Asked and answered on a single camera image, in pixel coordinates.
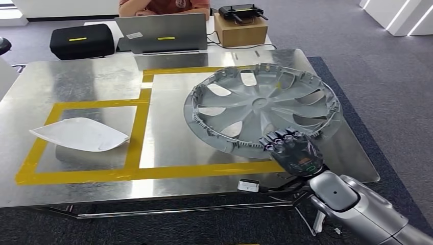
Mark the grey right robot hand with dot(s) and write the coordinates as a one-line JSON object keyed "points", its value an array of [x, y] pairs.
{"points": [[297, 155]]}

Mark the grey plastic wheel cover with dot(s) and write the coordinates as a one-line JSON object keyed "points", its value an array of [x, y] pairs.
{"points": [[257, 104]]}

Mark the white curved plastic part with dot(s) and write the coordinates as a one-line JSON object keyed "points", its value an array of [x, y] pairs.
{"points": [[77, 135]]}

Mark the clear plastic film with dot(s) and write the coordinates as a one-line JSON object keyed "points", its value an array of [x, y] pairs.
{"points": [[304, 152]]}

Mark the white power strip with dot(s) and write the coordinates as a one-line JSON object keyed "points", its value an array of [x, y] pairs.
{"points": [[318, 223]]}

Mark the brown cardboard box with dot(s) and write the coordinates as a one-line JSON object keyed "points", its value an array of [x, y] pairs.
{"points": [[241, 35]]}

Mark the black router with antennas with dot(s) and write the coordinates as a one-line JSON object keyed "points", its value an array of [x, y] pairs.
{"points": [[243, 11]]}

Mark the yellow bench marking tape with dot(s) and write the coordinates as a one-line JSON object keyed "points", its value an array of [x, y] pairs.
{"points": [[137, 135]]}

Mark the silver laptop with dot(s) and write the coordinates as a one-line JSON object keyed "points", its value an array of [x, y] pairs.
{"points": [[162, 28]]}

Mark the person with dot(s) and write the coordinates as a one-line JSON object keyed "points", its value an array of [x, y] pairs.
{"points": [[162, 6]]}

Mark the black flat pad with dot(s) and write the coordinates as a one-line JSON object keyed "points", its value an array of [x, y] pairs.
{"points": [[123, 45]]}

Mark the black case with yellow label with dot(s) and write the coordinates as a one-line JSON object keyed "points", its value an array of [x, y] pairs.
{"points": [[81, 46]]}

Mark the white panel desk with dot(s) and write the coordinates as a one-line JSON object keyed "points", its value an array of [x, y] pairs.
{"points": [[6, 79]]}

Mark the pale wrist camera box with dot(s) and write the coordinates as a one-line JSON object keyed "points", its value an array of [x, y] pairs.
{"points": [[248, 186]]}

